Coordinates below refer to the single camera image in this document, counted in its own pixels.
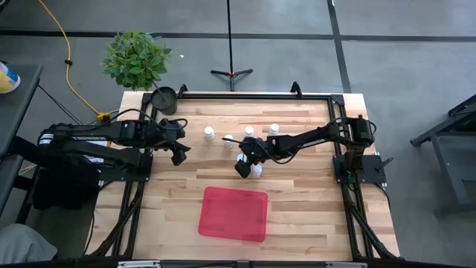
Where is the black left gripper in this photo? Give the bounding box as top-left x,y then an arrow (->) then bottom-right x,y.
150,118 -> 192,167

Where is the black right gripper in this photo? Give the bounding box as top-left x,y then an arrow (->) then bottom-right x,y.
222,136 -> 272,179

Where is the red translucent plastic basket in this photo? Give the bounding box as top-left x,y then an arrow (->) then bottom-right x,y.
197,185 -> 269,243

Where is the black plant pot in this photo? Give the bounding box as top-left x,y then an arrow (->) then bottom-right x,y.
149,86 -> 179,116

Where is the green leafy plant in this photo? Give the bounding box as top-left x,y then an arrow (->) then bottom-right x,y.
102,31 -> 173,92

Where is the black tripod stand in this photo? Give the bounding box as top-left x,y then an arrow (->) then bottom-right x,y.
210,0 -> 254,92

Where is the black bag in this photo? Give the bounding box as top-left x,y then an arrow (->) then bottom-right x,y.
31,152 -> 101,211

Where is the black clamp lever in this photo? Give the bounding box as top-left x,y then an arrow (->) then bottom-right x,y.
374,156 -> 395,173

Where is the black side table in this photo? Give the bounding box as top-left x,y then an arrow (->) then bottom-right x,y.
0,63 -> 44,159

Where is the dark grey bench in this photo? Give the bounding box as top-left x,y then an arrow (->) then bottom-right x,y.
0,153 -> 24,219

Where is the person's leg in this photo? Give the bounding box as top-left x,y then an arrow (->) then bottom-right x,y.
0,223 -> 59,265

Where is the yellow blue white container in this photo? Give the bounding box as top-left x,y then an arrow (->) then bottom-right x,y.
0,61 -> 22,94

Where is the black metal cart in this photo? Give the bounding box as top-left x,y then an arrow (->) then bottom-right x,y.
410,92 -> 476,217

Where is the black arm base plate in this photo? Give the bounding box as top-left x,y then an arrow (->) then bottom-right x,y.
332,154 -> 387,185
98,152 -> 154,183

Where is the black aluminium table frame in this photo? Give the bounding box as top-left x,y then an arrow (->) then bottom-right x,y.
83,80 -> 401,268

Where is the thin black floor cable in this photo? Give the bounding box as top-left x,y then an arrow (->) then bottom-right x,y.
36,83 -> 86,126

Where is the yellow power cable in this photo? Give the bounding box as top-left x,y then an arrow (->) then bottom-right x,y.
18,0 -> 112,176

